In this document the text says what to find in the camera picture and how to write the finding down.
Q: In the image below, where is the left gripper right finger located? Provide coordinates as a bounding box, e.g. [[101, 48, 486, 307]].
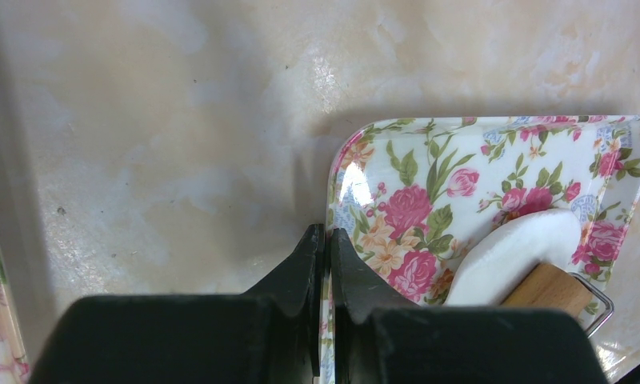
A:
[[329, 229, 606, 383]]

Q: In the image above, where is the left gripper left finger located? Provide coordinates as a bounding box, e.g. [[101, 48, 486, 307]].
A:
[[30, 224, 325, 383]]

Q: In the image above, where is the white dough piece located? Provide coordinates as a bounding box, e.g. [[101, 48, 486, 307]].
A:
[[444, 209, 582, 306]]

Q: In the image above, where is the wooden double-ended rolling pin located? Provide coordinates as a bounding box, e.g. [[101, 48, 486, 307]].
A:
[[501, 263, 615, 338]]

